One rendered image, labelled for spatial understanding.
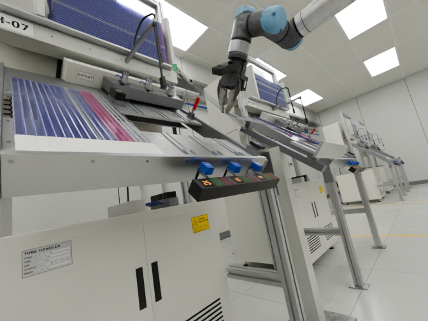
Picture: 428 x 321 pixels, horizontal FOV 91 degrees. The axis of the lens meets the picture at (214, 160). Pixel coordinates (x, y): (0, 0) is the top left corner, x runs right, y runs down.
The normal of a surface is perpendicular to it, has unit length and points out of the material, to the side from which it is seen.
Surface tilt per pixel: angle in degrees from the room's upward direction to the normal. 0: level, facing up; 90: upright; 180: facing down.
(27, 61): 90
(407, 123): 90
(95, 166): 133
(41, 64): 90
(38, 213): 90
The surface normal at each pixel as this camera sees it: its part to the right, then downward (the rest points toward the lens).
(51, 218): 0.69, -0.25
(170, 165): 0.62, 0.47
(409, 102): -0.71, 0.00
